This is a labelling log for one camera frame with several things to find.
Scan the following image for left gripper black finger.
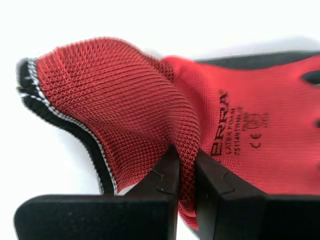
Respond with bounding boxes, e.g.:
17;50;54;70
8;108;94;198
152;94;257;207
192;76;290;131
13;144;182;240
194;149;320;240

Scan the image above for red knit work glove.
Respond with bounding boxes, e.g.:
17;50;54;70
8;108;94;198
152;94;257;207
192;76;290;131
15;36;320;232

